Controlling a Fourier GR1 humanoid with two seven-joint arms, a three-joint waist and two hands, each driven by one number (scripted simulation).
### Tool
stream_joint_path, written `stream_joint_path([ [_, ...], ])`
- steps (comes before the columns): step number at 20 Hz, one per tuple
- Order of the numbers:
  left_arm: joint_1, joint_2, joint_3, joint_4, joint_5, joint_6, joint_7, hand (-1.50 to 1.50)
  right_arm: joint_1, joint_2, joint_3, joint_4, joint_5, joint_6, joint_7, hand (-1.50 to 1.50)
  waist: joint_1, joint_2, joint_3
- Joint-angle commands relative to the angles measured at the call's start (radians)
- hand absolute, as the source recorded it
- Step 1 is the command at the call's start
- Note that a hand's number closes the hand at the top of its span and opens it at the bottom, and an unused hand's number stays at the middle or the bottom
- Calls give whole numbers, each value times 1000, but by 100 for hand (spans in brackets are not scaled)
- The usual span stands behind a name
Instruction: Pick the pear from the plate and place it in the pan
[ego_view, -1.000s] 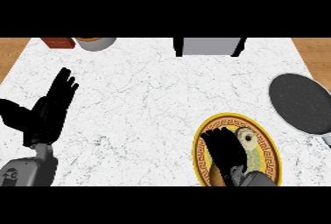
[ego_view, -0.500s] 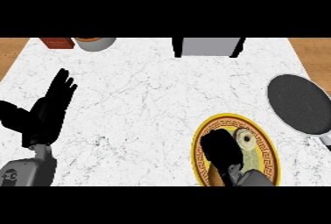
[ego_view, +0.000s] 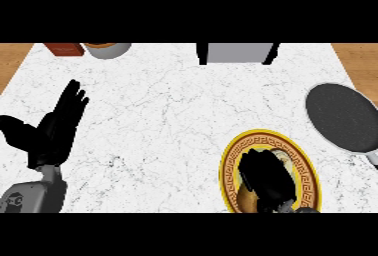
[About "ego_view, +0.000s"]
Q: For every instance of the dark grey frying pan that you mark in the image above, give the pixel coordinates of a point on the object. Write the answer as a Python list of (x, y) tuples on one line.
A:
[(342, 116)]

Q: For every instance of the red-brown box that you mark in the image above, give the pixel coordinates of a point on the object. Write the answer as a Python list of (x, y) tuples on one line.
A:
[(66, 49)]

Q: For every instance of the grey appliance with black legs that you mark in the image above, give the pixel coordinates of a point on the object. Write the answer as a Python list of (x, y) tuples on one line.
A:
[(238, 51)]

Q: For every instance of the pale pear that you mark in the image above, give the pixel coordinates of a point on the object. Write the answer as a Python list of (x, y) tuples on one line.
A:
[(283, 157)]

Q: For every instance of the grey round pot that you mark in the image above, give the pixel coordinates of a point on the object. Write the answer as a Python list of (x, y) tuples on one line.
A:
[(110, 50)]

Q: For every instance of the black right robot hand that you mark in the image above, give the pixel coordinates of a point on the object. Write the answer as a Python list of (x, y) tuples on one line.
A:
[(268, 180)]

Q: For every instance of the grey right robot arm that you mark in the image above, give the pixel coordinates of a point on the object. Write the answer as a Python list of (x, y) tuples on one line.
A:
[(296, 209)]

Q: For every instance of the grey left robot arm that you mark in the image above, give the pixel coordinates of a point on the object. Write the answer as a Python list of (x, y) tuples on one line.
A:
[(35, 196)]

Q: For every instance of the yellow patterned plate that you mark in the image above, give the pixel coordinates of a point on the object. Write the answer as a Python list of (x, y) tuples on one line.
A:
[(308, 173)]

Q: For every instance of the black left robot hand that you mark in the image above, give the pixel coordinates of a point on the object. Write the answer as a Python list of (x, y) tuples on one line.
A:
[(57, 130)]

